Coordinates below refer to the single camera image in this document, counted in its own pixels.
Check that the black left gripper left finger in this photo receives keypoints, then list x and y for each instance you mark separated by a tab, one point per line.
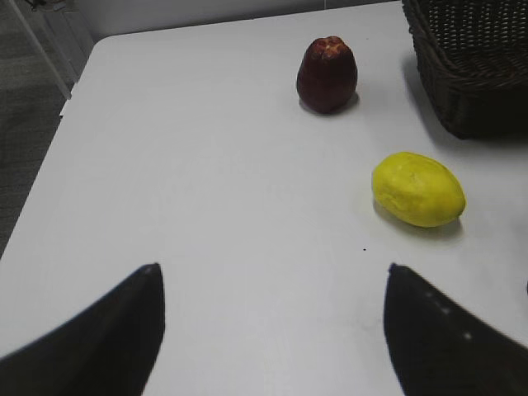
109	348

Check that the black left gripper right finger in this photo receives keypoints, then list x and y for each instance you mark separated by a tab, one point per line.
437	347

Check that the dark woven wicker basket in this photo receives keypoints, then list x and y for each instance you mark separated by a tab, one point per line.
472	62

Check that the yellow lemon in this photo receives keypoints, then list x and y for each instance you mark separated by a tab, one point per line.
418	190

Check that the dark red wax apple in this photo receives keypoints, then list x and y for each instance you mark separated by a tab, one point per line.
327	75

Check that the white table leg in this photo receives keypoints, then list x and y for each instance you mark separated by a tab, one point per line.
40	50

